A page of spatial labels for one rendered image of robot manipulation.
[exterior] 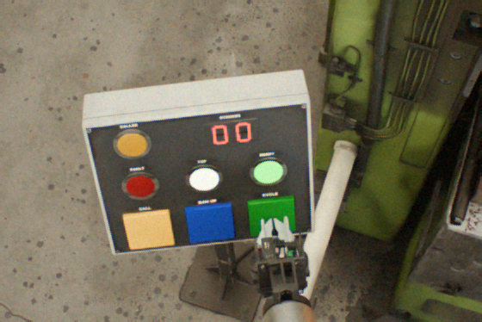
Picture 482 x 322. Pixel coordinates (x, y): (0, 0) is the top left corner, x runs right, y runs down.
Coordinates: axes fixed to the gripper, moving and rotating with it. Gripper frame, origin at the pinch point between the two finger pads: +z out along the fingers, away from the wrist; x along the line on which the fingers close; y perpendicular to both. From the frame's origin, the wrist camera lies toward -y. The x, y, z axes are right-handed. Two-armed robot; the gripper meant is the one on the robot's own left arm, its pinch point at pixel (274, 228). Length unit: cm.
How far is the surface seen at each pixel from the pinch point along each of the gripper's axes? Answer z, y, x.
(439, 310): 41, -77, -42
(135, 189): 2.8, 9.1, 20.8
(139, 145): 2.8, 17.9, 19.0
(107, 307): 60, -83, 43
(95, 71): 120, -49, 42
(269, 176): 2.8, 8.6, -0.1
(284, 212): 2.5, 1.0, -2.0
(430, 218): 36, -39, -36
